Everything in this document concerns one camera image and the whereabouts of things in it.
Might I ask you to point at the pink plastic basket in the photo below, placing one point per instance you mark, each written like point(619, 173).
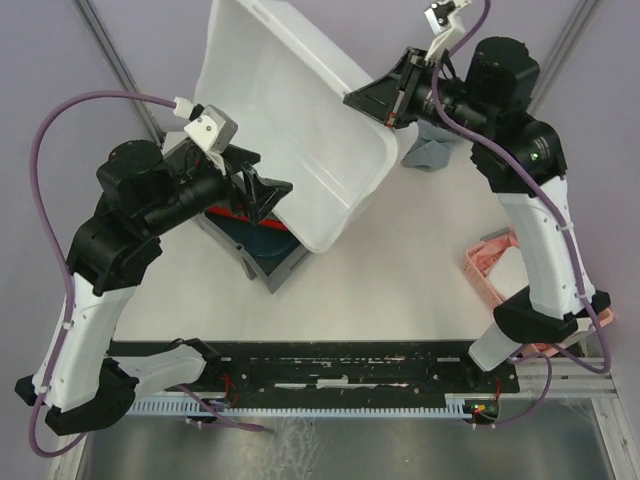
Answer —
point(492, 299)

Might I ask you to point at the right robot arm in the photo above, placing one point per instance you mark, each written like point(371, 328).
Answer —
point(523, 161)

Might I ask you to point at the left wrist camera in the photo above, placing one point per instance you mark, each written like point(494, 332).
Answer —
point(211, 130)

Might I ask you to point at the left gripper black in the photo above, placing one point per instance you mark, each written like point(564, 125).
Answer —
point(263, 194)

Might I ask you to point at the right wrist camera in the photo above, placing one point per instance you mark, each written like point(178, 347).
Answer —
point(444, 19)

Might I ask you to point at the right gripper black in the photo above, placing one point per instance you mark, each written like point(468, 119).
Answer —
point(378, 97)

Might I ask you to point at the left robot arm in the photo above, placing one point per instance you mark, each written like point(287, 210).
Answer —
point(143, 197)

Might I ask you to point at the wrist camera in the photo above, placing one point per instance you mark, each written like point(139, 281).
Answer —
point(444, 19)
point(211, 130)

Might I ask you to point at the teal transparent container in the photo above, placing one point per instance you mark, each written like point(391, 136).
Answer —
point(259, 241)

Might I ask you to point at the red plastic bin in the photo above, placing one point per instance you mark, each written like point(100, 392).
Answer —
point(269, 222)

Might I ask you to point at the blue denim cloth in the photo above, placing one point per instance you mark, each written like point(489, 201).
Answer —
point(432, 149)

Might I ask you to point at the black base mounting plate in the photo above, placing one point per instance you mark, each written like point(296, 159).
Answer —
point(408, 367)

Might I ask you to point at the aluminium frame rail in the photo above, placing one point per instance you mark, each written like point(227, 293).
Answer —
point(568, 381)

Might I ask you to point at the large white plastic tub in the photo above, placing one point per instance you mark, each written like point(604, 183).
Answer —
point(283, 81)

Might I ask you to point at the white folded towel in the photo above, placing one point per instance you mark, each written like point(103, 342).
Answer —
point(508, 275)

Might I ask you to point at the grey plastic storage bin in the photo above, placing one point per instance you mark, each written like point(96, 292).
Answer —
point(273, 272)

